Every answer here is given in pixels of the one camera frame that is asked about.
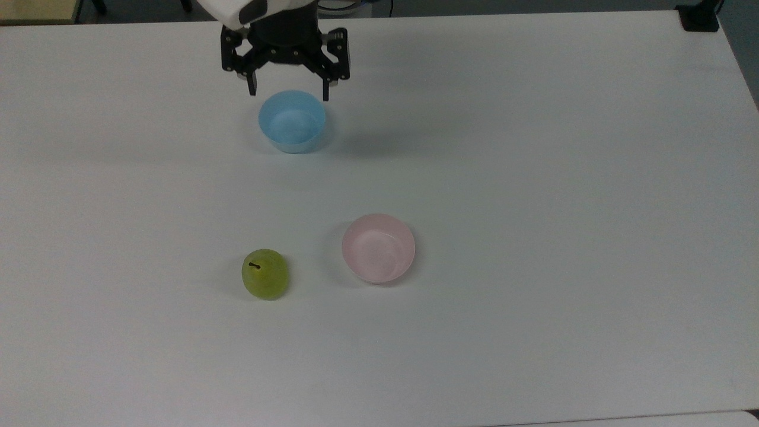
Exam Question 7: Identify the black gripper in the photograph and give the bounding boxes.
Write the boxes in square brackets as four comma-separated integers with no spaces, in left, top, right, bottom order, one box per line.
[221,0,352,102]

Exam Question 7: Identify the green apple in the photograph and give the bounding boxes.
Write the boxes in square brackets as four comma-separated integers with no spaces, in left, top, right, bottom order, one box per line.
[241,248,290,301]

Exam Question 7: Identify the blue plastic bowl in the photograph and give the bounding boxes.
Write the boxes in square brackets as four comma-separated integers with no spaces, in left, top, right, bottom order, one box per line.
[258,90,328,154]

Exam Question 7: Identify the pink plastic bowl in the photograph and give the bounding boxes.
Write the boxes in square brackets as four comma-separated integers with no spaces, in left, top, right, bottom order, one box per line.
[342,213,416,285]

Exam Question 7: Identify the wooden table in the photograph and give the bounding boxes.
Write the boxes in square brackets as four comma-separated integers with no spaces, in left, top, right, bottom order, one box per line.
[0,0,82,26]

